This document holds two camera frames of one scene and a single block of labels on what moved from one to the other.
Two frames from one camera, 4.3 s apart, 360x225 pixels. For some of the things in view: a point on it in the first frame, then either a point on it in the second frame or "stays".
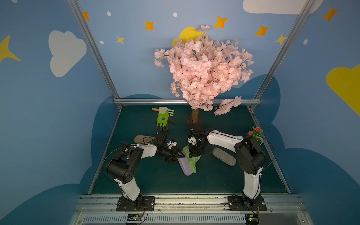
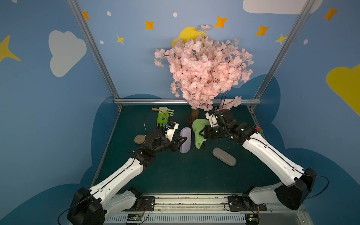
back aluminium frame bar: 175,101 stays
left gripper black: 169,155 to 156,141
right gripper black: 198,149 to 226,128
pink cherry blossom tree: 202,69 stays
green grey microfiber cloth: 192,161 to 198,125
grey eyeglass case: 224,156 stays
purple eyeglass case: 184,164 to 186,147
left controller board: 134,217 stays
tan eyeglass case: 140,139 stays
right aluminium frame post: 276,63 stays
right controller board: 252,219 stays
